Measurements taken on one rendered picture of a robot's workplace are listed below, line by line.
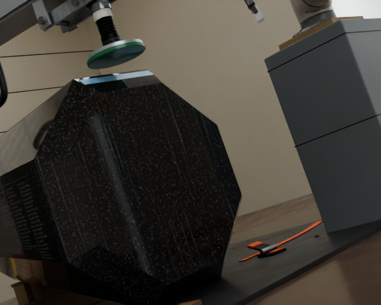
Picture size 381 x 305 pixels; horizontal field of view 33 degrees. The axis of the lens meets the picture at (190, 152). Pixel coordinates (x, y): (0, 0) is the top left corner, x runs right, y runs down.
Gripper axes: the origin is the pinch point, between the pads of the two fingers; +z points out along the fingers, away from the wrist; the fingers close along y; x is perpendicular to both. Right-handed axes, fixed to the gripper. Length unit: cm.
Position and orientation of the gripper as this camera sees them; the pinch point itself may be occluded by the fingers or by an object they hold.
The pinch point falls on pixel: (259, 19)
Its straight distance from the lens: 285.9
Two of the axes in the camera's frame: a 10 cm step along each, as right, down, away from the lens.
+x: -8.3, 5.3, 1.6
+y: 0.9, -1.5, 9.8
